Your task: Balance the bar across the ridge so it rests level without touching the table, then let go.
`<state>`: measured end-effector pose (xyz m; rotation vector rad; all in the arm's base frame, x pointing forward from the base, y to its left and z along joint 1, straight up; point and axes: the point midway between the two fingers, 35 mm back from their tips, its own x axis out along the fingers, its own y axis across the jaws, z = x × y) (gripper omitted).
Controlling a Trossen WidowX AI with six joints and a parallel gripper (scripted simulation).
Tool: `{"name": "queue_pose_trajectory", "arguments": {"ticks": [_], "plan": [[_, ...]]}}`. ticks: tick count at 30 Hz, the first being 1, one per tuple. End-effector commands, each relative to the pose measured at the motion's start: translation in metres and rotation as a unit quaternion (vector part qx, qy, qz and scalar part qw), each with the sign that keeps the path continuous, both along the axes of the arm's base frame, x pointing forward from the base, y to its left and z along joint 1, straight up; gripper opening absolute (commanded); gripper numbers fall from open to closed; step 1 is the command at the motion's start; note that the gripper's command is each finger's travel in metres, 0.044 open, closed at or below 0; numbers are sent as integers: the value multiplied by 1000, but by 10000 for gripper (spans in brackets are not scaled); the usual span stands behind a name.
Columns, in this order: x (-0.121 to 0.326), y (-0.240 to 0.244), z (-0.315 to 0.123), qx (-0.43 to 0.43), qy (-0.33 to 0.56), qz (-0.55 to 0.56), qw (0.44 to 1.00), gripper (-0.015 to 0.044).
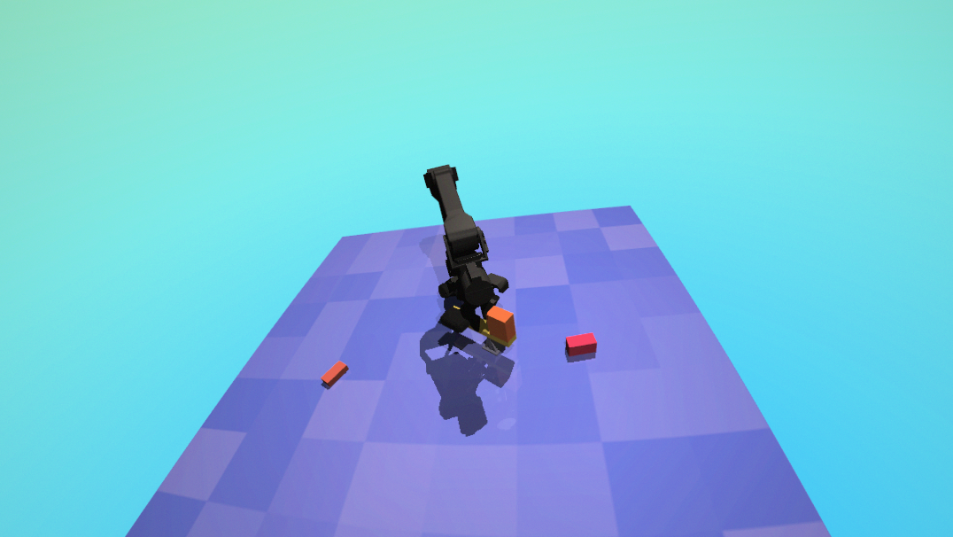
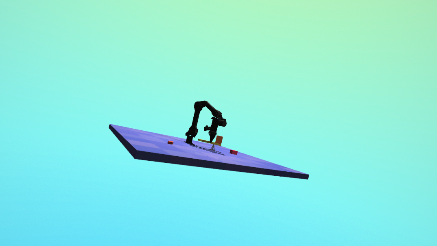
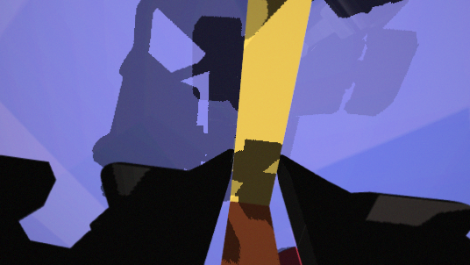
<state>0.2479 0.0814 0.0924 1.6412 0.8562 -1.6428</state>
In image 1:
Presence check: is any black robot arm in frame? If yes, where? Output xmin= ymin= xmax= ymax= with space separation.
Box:
xmin=423 ymin=164 xmax=494 ymax=305

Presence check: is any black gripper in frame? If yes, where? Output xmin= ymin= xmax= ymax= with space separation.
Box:
xmin=440 ymin=273 xmax=509 ymax=333

